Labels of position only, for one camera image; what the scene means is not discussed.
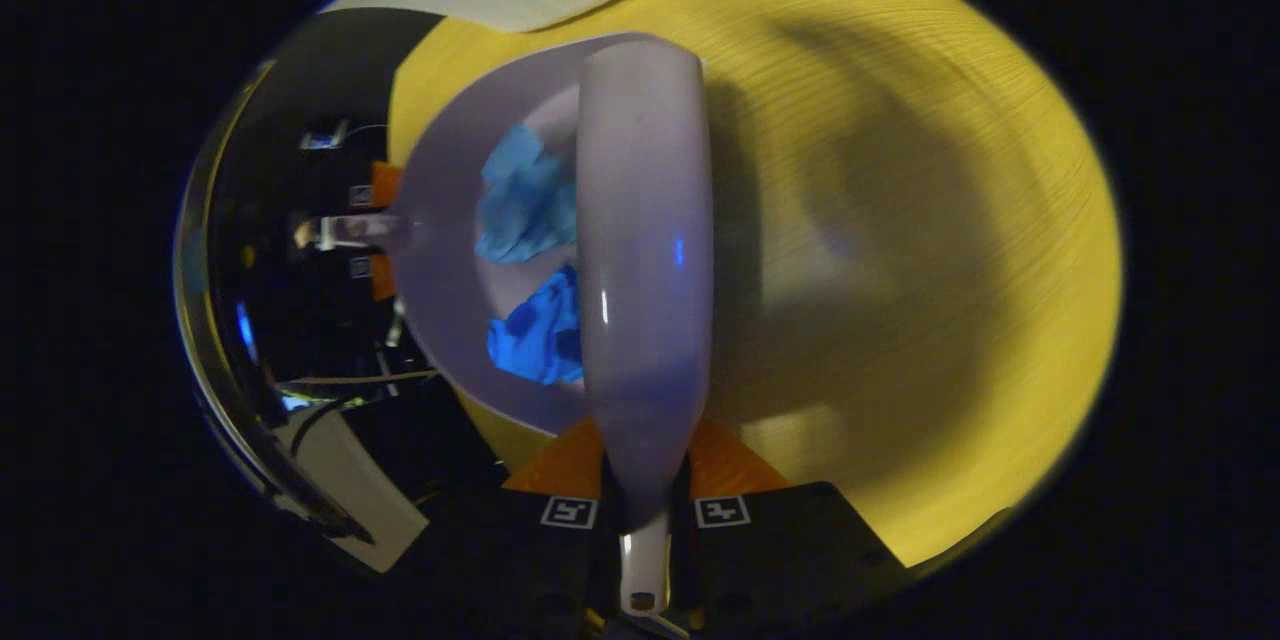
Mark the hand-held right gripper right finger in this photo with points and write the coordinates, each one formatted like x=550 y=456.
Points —
x=780 y=550

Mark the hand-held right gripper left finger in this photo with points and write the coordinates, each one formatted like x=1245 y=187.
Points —
x=520 y=540

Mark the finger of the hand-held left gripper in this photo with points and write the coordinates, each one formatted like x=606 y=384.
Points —
x=380 y=278
x=385 y=182

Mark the pale purple dustpan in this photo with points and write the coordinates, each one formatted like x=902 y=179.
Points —
x=440 y=250

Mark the light blue paper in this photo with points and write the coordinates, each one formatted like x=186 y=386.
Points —
x=525 y=205

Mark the deep blue paper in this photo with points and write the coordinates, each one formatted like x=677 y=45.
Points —
x=535 y=335

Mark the small pale purple broom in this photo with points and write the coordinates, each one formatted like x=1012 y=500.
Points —
x=645 y=240

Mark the white flat object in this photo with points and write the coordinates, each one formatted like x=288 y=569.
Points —
x=350 y=490

